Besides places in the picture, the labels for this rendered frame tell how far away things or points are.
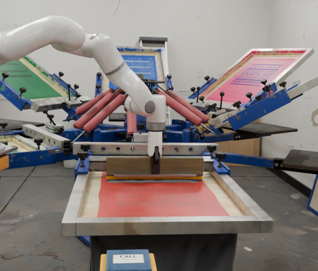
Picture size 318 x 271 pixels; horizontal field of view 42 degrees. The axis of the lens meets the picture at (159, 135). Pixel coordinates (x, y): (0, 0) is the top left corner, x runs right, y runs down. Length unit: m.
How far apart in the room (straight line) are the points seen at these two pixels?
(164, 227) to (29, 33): 0.71
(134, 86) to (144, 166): 0.34
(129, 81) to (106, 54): 0.12
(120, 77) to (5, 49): 0.39
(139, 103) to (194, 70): 4.46
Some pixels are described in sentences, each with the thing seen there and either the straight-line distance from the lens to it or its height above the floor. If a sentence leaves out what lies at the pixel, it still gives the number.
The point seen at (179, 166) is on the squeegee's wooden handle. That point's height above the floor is 1.02.
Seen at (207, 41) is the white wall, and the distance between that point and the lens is 5.93.
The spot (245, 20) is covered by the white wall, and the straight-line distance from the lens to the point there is 6.09.
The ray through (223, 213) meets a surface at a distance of 1.33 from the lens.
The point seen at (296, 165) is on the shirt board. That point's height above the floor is 0.95.
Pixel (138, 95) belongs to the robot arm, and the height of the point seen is 1.30.
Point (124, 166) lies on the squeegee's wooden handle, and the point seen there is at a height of 1.02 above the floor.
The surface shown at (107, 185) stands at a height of 0.95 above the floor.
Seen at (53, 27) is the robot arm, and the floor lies 1.51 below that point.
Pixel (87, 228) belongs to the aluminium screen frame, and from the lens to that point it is 1.14.
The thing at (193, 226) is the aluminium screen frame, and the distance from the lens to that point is 1.16.
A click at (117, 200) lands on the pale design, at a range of 1.41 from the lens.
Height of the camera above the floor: 1.41
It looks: 10 degrees down
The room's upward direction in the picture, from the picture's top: 2 degrees clockwise
